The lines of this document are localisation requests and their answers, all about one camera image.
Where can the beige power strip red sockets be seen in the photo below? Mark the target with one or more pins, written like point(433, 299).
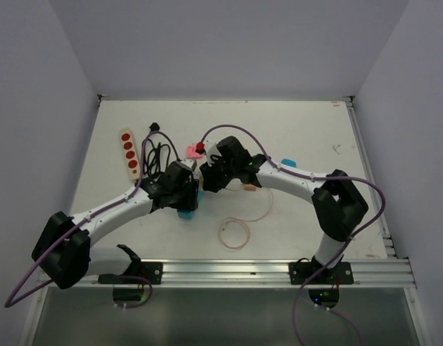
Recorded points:
point(130, 153)

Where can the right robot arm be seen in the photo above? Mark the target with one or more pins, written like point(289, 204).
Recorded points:
point(338, 204)

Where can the aluminium front rail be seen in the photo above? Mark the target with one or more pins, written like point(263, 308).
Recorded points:
point(186, 273)

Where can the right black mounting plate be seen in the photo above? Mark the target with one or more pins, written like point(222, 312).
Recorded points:
point(300, 270)

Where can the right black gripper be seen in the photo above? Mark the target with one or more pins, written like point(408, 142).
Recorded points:
point(212, 182)

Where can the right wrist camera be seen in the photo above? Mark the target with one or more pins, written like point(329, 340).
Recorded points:
point(208, 149)

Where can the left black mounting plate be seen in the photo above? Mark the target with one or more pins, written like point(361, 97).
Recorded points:
point(151, 271)

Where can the blue adapter plug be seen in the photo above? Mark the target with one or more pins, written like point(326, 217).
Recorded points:
point(289, 163)

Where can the black mounting plate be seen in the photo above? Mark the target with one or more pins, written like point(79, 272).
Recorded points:
point(300, 270)
point(151, 271)

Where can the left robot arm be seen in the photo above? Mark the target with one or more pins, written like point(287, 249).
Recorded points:
point(67, 249)

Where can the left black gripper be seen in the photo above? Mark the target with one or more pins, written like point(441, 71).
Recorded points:
point(189, 201)

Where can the teal USB power strip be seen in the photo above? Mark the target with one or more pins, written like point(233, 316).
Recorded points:
point(189, 214)

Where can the pink plug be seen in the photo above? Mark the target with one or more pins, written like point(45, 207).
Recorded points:
point(191, 153)

